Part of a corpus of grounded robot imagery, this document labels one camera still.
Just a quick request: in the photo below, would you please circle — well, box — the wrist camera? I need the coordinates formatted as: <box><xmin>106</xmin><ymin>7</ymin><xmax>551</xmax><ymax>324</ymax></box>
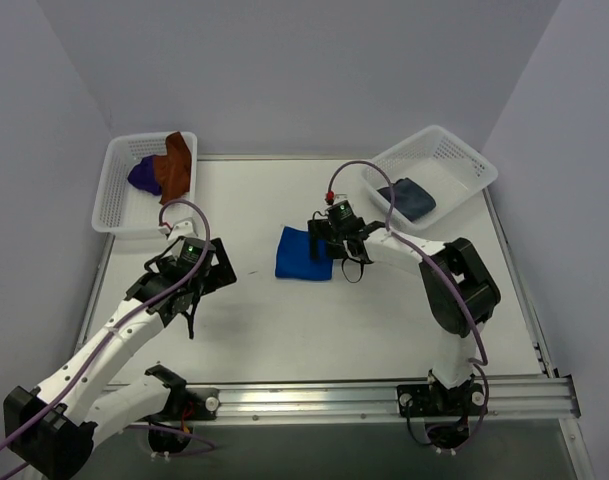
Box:
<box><xmin>158</xmin><ymin>218</ymin><xmax>197</xmax><ymax>245</ymax></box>
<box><xmin>324</xmin><ymin>190</ymin><xmax>348</xmax><ymax>206</ymax></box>

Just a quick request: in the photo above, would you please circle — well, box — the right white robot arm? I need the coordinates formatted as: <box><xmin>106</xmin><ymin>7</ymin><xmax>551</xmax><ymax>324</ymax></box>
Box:
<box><xmin>307</xmin><ymin>200</ymin><xmax>501</xmax><ymax>390</ymax></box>

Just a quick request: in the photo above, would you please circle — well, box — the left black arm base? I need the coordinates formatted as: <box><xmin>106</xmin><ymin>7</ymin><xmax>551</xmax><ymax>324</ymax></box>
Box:
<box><xmin>125</xmin><ymin>365</ymin><xmax>220</xmax><ymax>458</ymax></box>

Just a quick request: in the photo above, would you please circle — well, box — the right white plastic basket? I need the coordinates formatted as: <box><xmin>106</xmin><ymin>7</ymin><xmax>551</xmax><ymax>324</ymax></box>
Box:
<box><xmin>361</xmin><ymin>125</ymin><xmax>498</xmax><ymax>233</ymax></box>

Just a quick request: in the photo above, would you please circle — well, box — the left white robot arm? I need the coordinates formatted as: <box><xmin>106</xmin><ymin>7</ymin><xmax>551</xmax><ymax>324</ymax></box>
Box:
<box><xmin>3</xmin><ymin>237</ymin><xmax>237</xmax><ymax>479</ymax></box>

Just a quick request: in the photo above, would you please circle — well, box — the dark navy towel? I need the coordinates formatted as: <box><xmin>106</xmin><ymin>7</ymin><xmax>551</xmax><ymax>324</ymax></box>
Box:
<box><xmin>375</xmin><ymin>178</ymin><xmax>436</xmax><ymax>222</ymax></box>

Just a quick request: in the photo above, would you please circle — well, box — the white plastic basket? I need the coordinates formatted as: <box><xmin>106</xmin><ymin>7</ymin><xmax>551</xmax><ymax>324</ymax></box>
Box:
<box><xmin>361</xmin><ymin>125</ymin><xmax>498</xmax><ymax>233</ymax></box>
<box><xmin>92</xmin><ymin>132</ymin><xmax>168</xmax><ymax>240</ymax></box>

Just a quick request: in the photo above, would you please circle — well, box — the bright blue towel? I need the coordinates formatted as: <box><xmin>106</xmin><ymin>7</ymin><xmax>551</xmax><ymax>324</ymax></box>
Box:
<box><xmin>275</xmin><ymin>227</ymin><xmax>333</xmax><ymax>282</ymax></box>

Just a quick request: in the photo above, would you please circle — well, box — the purple towel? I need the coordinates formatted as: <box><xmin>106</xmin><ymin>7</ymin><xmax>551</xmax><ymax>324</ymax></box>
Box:
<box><xmin>127</xmin><ymin>155</ymin><xmax>162</xmax><ymax>196</ymax></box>

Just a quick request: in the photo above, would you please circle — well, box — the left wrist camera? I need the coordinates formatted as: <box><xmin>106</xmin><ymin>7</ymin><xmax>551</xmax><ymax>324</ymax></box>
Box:
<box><xmin>158</xmin><ymin>218</ymin><xmax>197</xmax><ymax>245</ymax></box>

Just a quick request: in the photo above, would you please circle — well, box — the brown towel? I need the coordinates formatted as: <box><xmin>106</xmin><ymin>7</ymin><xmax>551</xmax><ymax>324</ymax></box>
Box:
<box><xmin>153</xmin><ymin>132</ymin><xmax>192</xmax><ymax>205</ymax></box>

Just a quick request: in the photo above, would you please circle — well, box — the left white plastic basket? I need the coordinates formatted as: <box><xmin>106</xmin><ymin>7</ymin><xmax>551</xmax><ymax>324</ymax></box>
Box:
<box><xmin>92</xmin><ymin>132</ymin><xmax>168</xmax><ymax>240</ymax></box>

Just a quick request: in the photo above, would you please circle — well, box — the aluminium front rail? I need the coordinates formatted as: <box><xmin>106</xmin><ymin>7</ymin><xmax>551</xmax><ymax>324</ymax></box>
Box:
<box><xmin>188</xmin><ymin>376</ymin><xmax>580</xmax><ymax>426</ymax></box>

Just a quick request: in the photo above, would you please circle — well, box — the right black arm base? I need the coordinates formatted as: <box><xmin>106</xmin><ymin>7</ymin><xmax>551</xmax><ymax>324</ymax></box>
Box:
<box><xmin>396</xmin><ymin>374</ymin><xmax>489</xmax><ymax>456</ymax></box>

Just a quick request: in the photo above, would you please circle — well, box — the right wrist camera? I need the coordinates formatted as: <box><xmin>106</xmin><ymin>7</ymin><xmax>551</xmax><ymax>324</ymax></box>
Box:
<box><xmin>324</xmin><ymin>190</ymin><xmax>348</xmax><ymax>206</ymax></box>

